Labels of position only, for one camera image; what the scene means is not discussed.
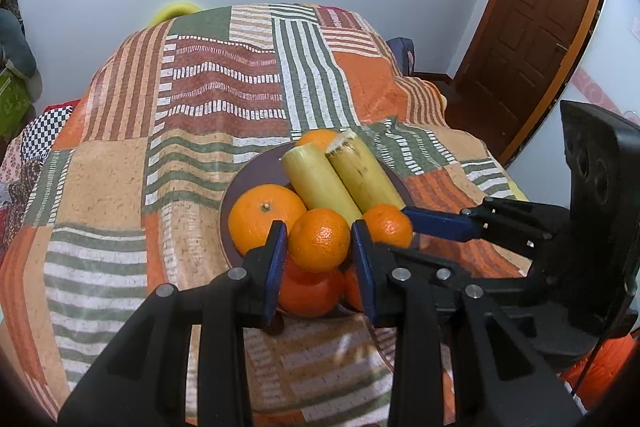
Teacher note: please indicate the brown wooden door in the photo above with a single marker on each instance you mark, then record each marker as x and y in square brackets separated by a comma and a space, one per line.
[517, 64]

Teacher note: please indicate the small tangerine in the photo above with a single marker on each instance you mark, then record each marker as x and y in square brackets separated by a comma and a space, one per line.
[319, 241]
[388, 225]

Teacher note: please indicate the large orange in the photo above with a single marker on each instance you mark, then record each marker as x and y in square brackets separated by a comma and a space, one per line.
[253, 212]
[320, 138]

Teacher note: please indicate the yellow sugarcane piece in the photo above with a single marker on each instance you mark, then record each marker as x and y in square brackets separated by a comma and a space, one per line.
[361, 173]
[316, 182]

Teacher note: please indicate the purple round plate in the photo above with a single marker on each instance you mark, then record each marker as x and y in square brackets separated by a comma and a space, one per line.
[266, 168]

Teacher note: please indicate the yellow round cushion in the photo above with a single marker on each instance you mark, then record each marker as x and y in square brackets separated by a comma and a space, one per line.
[173, 10]

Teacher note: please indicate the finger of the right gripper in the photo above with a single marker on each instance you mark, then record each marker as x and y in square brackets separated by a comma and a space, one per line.
[520, 227]
[447, 278]

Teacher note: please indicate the green storage box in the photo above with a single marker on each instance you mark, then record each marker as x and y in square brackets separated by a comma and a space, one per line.
[15, 104]

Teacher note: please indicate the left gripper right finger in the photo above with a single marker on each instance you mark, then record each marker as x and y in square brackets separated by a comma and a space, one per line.
[499, 378]

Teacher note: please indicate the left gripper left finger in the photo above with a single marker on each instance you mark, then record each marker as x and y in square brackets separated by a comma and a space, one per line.
[139, 379]

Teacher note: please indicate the patchwork striped bed cover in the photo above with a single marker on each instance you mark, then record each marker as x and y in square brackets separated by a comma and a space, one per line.
[122, 192]

